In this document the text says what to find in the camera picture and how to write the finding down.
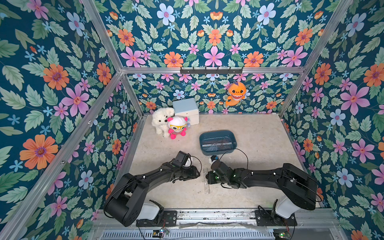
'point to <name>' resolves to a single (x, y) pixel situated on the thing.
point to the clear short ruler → (206, 185)
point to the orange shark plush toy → (237, 91)
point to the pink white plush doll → (176, 125)
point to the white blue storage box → (187, 107)
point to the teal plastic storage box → (217, 142)
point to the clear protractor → (214, 148)
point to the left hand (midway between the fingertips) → (199, 174)
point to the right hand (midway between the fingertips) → (205, 176)
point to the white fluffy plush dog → (159, 119)
